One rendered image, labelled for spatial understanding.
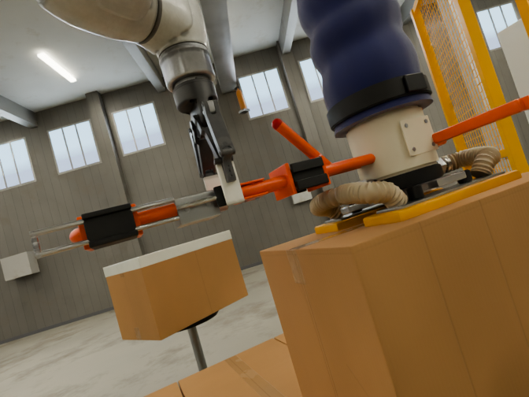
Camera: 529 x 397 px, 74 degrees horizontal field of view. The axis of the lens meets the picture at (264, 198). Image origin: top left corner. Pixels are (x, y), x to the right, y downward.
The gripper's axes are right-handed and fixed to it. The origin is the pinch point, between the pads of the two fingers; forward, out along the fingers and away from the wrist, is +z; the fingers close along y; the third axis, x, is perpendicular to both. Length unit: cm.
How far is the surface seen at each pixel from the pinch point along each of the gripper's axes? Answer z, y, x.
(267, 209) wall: -16, 755, -335
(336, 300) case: 21.7, -9.7, -9.9
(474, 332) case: 31.5, -18.9, -25.7
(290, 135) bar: -8.1, 0.5, -16.7
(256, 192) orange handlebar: 1.2, -1.4, -5.4
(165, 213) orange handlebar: 0.7, -1.6, 10.7
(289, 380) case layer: 53, 41, -16
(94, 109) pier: -374, 854, -10
